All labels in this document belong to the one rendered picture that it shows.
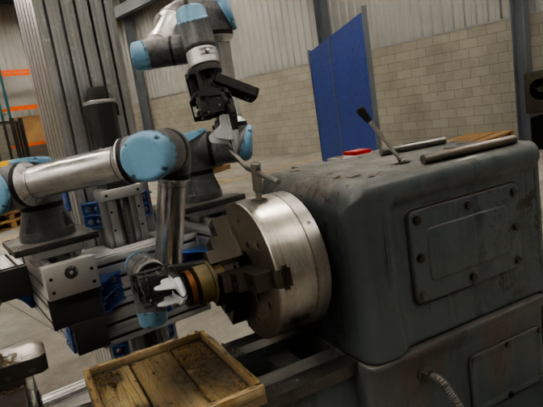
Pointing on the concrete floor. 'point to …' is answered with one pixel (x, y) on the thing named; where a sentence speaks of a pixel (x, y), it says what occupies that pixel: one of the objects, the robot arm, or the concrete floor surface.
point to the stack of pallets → (10, 220)
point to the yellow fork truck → (16, 140)
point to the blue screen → (345, 89)
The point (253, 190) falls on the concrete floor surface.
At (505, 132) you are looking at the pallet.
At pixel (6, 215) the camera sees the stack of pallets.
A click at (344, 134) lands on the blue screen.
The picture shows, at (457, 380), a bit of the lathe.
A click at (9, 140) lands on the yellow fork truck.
